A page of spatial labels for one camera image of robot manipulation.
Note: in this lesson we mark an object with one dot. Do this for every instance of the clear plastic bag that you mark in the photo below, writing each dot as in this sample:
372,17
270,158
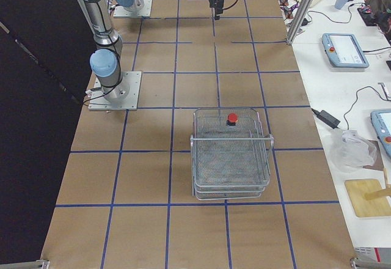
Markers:
349,150

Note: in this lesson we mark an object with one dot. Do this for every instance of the far blue teach pendant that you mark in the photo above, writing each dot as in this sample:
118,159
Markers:
344,51

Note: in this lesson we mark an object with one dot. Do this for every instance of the aluminium frame post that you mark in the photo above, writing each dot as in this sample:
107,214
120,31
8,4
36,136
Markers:
297,21

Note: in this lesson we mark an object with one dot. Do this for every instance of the silver wire mesh shelf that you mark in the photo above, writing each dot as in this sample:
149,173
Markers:
229,162

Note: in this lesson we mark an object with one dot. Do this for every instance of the near blue teach pendant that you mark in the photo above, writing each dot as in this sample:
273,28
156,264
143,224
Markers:
380,120

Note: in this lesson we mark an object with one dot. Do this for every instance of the red emergency stop button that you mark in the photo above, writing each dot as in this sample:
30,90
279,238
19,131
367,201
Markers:
232,119

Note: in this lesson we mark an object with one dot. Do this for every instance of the brown paper table cover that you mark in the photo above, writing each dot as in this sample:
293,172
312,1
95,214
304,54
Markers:
126,197

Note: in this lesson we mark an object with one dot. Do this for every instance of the blue teach pendant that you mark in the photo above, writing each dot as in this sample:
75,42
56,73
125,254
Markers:
344,51
380,120

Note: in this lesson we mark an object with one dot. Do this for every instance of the black power adapter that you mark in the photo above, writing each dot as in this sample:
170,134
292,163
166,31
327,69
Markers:
327,118

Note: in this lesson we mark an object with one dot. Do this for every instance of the wooden board stand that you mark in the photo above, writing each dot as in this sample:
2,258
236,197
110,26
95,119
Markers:
368,198

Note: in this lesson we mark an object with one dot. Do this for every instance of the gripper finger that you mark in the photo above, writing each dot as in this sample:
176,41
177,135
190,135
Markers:
219,8
212,0

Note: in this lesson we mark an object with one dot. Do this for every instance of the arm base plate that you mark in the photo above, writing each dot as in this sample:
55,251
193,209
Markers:
123,97
120,12

